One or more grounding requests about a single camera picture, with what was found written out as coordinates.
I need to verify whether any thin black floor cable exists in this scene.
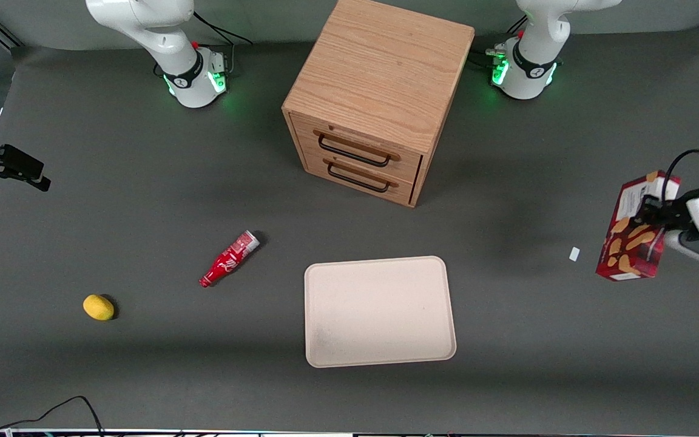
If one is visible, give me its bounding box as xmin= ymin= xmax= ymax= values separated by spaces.
xmin=0 ymin=396 xmax=105 ymax=437

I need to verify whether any black left arm base cable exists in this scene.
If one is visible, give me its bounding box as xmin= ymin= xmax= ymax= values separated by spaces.
xmin=470 ymin=18 xmax=530 ymax=71

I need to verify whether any beige rectangular tray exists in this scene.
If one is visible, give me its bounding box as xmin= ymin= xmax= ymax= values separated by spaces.
xmin=304 ymin=256 xmax=458 ymax=368

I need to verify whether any yellow lemon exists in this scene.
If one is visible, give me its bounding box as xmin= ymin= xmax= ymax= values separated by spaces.
xmin=83 ymin=294 xmax=115 ymax=321

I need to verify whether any black arm base cable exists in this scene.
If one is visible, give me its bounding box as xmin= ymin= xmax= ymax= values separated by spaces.
xmin=470 ymin=18 xmax=530 ymax=71
xmin=192 ymin=11 xmax=254 ymax=47

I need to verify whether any red cola bottle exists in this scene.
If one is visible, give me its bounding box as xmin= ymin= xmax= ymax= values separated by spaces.
xmin=199 ymin=230 xmax=261 ymax=288

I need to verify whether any black right arm base cable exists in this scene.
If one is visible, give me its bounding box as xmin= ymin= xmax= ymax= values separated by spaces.
xmin=192 ymin=11 xmax=254 ymax=47

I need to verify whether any wide wooden drawer front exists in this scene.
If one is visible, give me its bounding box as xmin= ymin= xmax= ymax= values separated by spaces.
xmin=289 ymin=113 xmax=424 ymax=184

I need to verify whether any wooden two-drawer cabinet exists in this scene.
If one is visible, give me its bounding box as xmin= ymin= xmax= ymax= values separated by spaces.
xmin=282 ymin=0 xmax=476 ymax=209

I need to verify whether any short black drawer handle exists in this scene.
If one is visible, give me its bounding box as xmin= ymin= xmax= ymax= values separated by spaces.
xmin=326 ymin=162 xmax=391 ymax=194

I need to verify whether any long black drawer handle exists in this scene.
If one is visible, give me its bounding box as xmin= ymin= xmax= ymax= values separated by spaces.
xmin=317 ymin=134 xmax=392 ymax=168

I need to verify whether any narrow wooden drawer front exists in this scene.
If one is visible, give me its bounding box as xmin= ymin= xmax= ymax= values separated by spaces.
xmin=302 ymin=151 xmax=418 ymax=205

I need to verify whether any red cookie box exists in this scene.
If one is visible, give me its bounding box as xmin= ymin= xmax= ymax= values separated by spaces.
xmin=595 ymin=171 xmax=682 ymax=282

